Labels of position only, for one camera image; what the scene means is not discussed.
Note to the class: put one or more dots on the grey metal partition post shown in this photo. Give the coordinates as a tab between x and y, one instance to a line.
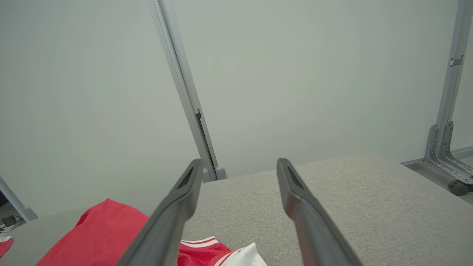
177	62

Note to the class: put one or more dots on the black caster wheel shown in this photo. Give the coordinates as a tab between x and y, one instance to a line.
459	187

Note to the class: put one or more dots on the black power adapter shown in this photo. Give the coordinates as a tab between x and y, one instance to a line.
11	221

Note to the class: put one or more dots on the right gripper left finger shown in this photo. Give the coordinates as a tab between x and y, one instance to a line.
162	236

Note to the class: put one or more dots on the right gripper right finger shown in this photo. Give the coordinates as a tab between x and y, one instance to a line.
317	240

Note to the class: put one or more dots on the slim grey partition post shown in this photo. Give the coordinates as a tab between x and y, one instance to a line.
22	210

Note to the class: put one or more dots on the red shorts white waistband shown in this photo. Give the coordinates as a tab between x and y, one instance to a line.
4	245

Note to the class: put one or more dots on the grey post with angled brackets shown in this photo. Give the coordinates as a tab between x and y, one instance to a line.
452	85

